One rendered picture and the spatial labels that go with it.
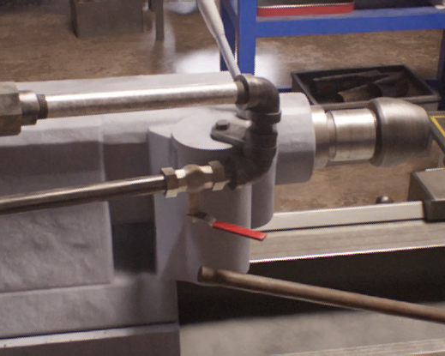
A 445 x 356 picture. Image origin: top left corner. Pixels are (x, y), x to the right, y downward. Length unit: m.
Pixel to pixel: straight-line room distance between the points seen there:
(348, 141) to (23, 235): 0.40
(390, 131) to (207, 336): 0.45
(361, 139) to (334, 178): 2.15
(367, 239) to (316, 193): 1.75
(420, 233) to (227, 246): 0.49
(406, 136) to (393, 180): 2.16
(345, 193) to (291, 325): 1.80
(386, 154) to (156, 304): 0.33
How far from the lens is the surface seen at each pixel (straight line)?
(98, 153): 0.83
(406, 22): 2.88
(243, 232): 0.74
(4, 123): 0.63
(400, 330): 1.23
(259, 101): 0.73
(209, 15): 0.83
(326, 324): 1.21
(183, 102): 0.69
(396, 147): 0.93
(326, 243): 1.19
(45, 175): 0.84
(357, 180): 3.07
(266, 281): 0.79
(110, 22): 4.65
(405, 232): 1.24
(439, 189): 1.30
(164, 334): 0.87
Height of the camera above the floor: 1.51
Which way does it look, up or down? 30 degrees down
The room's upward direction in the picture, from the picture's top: straight up
